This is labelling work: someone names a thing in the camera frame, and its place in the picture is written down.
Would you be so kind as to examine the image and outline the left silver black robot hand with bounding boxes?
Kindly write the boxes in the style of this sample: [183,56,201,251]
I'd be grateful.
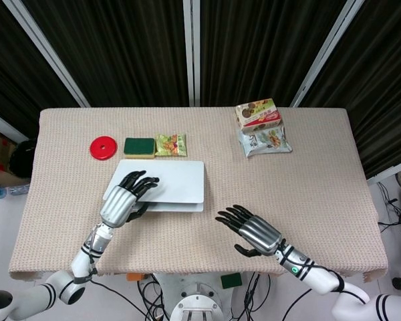
[99,169,160,229]

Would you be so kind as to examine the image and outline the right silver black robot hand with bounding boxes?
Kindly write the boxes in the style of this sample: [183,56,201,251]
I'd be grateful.
[215,204,286,258]

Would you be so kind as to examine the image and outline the silver laptop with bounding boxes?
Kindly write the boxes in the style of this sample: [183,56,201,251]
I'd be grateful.
[102,159,207,214]

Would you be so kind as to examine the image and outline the green block under table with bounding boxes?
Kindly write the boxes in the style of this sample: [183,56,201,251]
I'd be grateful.
[220,272,243,290]

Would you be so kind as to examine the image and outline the red round disc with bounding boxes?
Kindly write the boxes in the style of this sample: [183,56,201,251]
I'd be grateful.
[90,135,118,161]

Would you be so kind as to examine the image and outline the beige woven tablecloth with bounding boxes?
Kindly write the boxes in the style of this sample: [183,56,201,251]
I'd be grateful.
[8,106,388,280]

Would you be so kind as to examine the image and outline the green yellow sponge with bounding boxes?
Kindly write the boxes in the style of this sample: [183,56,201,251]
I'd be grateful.
[124,137,156,159]

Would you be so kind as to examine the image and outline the green snack packet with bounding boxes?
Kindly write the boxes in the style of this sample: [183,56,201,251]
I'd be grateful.
[154,133,189,157]

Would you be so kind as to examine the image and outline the white snack bag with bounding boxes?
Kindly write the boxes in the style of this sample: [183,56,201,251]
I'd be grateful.
[237,127,293,158]

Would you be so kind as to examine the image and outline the white robot torso base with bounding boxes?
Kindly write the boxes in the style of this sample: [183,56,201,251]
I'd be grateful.
[152,272,245,321]

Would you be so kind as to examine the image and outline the black bag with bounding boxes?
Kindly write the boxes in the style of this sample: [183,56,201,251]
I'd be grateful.
[9,139,37,179]

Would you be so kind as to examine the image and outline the clear plastic bottle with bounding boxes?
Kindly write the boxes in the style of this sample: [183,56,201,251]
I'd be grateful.
[0,183,31,199]

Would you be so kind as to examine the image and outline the cookie box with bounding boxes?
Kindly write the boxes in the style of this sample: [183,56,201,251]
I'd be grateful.
[235,98,284,132]

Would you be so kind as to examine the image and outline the black pleated curtain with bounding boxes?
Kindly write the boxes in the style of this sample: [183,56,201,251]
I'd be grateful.
[0,0,83,134]
[21,0,191,108]
[199,0,350,108]
[300,0,401,180]

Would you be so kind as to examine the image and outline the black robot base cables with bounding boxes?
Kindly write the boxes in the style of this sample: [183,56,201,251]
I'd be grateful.
[90,272,174,321]

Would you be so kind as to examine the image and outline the white floor rail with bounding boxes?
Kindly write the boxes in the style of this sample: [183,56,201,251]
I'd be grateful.
[367,165,401,184]
[0,106,30,142]

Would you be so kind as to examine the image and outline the white frame post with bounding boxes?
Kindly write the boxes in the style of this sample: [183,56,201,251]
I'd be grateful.
[8,0,91,108]
[182,0,201,108]
[289,0,375,108]

